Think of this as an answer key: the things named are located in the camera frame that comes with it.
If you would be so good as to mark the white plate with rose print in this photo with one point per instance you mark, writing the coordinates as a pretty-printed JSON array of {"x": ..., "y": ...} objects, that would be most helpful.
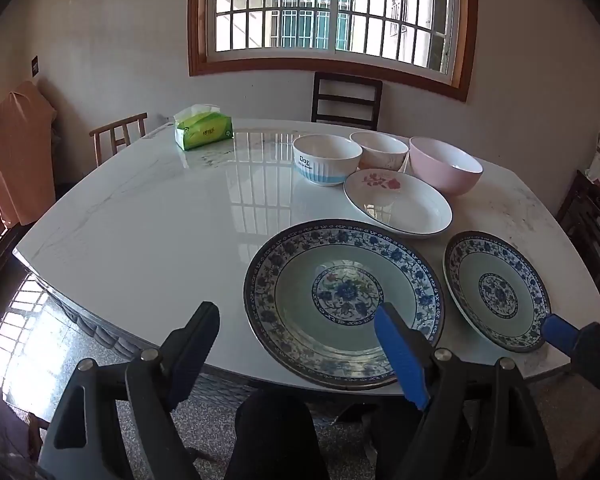
[{"x": 405, "y": 205}]

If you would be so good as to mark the dark wooden armchair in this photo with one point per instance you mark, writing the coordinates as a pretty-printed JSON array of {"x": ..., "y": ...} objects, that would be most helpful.
[{"x": 587, "y": 230}]

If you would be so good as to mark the orange cloth covered furniture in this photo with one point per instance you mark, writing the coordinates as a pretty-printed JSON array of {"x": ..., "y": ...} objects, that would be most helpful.
[{"x": 15, "y": 155}]

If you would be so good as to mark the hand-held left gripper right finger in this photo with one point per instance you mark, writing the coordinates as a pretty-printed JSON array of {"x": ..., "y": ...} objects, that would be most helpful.
[{"x": 400, "y": 350}]

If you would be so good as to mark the white bowl with rabbit print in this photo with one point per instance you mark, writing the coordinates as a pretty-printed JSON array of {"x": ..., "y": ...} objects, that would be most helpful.
[{"x": 380, "y": 147}]

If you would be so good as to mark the large blue patterned plate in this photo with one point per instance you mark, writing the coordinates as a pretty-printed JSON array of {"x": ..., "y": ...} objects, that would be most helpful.
[{"x": 300, "y": 270}]

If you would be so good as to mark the barred window with wooden frame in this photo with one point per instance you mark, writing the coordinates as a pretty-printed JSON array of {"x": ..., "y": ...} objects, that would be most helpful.
[{"x": 330, "y": 10}]

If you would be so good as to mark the black wall switch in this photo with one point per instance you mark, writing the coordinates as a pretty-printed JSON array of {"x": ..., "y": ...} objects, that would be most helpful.
[{"x": 35, "y": 65}]

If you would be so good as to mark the small blue patterned plate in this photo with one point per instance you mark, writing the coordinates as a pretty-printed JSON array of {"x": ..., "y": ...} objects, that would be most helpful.
[{"x": 497, "y": 290}]

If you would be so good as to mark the pink bowl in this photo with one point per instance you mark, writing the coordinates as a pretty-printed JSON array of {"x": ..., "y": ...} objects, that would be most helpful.
[{"x": 445, "y": 165}]

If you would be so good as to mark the person's left leg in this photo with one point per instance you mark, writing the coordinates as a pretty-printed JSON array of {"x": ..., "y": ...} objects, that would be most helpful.
[{"x": 275, "y": 440}]

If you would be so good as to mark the white bowl with blue stripes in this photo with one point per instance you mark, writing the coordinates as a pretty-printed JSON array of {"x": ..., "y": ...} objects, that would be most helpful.
[{"x": 325, "y": 160}]

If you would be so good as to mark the light wooden chair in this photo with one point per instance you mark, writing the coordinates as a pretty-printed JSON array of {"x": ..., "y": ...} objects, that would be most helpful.
[{"x": 117, "y": 132}]

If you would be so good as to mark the green tissue pack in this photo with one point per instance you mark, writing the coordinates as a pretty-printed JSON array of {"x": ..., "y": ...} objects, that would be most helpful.
[{"x": 205, "y": 130}]

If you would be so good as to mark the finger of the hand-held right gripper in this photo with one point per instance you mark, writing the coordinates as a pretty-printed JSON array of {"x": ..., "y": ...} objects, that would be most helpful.
[{"x": 560, "y": 332}]

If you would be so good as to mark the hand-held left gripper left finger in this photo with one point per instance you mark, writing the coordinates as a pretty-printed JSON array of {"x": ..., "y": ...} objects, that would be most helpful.
[{"x": 195, "y": 345}]

